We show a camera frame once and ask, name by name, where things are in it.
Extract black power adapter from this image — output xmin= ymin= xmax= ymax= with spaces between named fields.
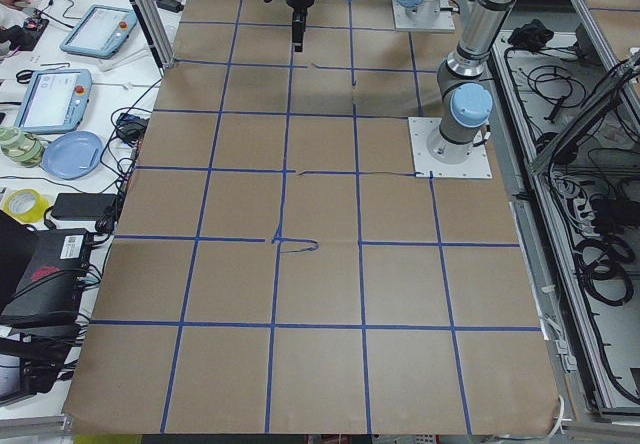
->
xmin=51 ymin=193 xmax=116 ymax=221

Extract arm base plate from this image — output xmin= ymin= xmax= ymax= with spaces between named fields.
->
xmin=408 ymin=117 xmax=492 ymax=179
xmin=392 ymin=0 xmax=455 ymax=33

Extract light blue plate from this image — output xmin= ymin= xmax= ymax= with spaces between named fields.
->
xmin=41 ymin=131 xmax=103 ymax=180

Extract aluminium frame post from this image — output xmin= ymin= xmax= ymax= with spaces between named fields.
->
xmin=129 ymin=0 xmax=175 ymax=70

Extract far blue teach pendant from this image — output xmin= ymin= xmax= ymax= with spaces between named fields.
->
xmin=59 ymin=5 xmax=138 ymax=59

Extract green tape rolls stack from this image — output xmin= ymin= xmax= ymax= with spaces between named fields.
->
xmin=1 ymin=127 xmax=46 ymax=168

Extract yellow tape roll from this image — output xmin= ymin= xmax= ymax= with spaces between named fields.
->
xmin=3 ymin=189 xmax=49 ymax=224

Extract blue teach pendant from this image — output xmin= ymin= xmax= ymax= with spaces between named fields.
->
xmin=15 ymin=69 xmax=93 ymax=135
xmin=59 ymin=5 xmax=138 ymax=59

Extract black computer box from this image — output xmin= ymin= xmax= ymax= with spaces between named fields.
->
xmin=1 ymin=225 xmax=92 ymax=329

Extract near blue teach pendant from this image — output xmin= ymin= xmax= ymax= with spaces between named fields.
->
xmin=15 ymin=69 xmax=93 ymax=135

